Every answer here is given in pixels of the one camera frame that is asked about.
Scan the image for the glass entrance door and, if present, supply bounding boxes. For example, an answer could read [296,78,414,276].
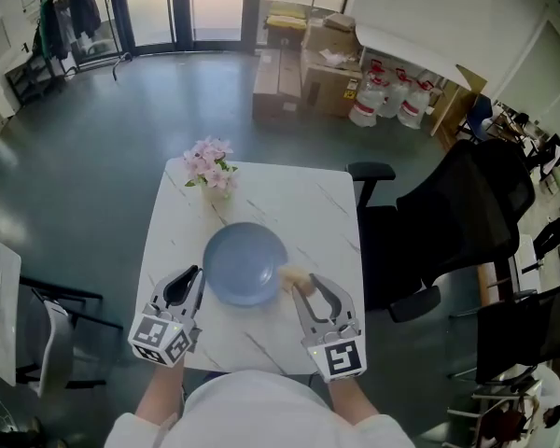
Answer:
[105,0,356,58]

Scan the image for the person's left forearm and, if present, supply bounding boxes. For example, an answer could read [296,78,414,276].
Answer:
[133,357,187,433]

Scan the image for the black low shelf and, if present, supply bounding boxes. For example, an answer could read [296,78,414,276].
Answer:
[5,53,50,107]

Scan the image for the big blue plate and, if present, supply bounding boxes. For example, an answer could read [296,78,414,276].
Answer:
[202,221,290,308]

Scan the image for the flat long cardboard box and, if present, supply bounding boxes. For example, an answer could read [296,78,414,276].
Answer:
[251,47,305,123]

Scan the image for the grey plastic chair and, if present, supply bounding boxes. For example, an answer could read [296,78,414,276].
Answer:
[17,275,125,399]

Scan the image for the clothes rack with garments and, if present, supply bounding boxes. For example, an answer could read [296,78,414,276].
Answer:
[30,0,134,83]

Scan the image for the tan fibrous food piece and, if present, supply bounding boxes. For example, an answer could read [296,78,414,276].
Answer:
[276,263,316,297]

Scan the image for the pink flowers in white pot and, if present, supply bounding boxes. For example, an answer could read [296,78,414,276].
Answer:
[181,134,240,201]

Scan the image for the blue chair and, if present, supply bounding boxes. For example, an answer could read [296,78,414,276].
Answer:
[455,93,496,145]

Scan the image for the person's right forearm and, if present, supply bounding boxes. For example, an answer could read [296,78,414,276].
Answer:
[325,374,380,427]

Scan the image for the clear water jug red cap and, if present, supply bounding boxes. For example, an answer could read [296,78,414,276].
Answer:
[395,77,436,132]
[379,66,413,119]
[347,57,389,129]

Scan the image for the black bin with yellow lid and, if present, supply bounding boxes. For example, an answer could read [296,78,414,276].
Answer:
[263,0,308,49]

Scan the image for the large cardboard box yellow label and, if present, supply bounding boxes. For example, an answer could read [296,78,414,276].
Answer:
[299,58,364,119]

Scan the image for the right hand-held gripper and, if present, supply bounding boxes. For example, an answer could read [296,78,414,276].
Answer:
[290,272,369,385]

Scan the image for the person's white shirt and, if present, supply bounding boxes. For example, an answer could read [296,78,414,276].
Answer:
[104,368,417,448]

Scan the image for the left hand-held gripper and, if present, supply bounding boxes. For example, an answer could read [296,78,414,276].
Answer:
[127,264,207,370]

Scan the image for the open cardboard box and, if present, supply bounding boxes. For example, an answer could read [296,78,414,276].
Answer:
[301,12,360,58]

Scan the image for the black mesh office chair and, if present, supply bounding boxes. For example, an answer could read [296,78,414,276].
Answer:
[344,137,538,325]

